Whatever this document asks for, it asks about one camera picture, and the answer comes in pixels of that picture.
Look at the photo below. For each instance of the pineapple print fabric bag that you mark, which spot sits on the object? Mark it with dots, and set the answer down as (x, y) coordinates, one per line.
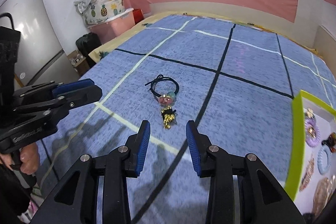
(94, 12)

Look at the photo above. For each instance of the black bag on floor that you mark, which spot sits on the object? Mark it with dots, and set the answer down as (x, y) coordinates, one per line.
(86, 44)

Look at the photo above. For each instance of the black hair tie colourful charm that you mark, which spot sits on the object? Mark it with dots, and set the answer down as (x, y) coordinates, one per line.
(164, 89)

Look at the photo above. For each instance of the blue checked bed sheet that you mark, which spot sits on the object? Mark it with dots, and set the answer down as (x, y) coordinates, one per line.
(236, 83)

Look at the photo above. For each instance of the pink plastic storage bin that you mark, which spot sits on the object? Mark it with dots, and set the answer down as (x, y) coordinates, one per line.
(114, 27)

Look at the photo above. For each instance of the beige headboard panel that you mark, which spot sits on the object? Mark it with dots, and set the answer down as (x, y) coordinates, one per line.
(324, 43)

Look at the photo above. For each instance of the silver refrigerator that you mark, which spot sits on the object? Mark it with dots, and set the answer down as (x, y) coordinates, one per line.
(41, 57)

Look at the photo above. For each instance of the lime green cardboard box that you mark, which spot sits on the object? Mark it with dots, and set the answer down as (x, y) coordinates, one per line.
(312, 152)

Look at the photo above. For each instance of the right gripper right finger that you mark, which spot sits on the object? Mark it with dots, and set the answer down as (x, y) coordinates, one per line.
(262, 199)

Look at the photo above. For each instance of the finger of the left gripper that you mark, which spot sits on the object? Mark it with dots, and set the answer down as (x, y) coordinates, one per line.
(78, 97)
(73, 86)

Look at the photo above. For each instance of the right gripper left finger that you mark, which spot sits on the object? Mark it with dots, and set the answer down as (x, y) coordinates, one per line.
(74, 198)

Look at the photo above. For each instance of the small cardboard box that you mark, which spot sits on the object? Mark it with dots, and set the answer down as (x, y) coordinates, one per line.
(79, 62)

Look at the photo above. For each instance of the clear pink hair claw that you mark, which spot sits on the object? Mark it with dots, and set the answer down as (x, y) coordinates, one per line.
(324, 190)

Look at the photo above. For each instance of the person's left hand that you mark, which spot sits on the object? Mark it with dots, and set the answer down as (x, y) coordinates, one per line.
(29, 157)

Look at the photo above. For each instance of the red box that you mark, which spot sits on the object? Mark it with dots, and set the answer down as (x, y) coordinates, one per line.
(138, 15)

